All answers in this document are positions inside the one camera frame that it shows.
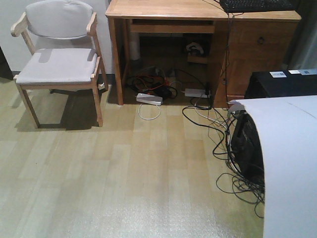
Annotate white paper sheet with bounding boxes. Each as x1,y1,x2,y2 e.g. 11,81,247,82
230,95,317,238

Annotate wooden desk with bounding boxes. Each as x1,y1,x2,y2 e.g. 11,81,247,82
106,0,301,107

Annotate white power strip left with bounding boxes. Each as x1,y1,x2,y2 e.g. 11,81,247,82
136,93,163,106

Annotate white power strip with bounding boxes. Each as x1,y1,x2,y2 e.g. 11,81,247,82
136,93,163,106
185,88,211,98

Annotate white power strip right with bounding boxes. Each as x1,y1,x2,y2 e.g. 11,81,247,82
185,88,211,98

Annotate black bag on floor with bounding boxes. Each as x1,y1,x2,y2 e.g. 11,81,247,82
231,111,264,180

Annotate wooden chair grey cushions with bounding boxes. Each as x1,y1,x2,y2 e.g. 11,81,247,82
11,0,108,128

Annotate black keyboard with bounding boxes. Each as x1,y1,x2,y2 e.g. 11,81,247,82
219,0,295,13

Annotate black computer tower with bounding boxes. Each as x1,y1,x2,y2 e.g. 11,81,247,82
244,68,317,99

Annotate grey curtain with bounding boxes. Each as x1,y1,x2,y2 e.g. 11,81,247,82
282,0,317,69

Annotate tangled black floor cables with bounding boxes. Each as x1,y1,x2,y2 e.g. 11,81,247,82
182,97,265,219

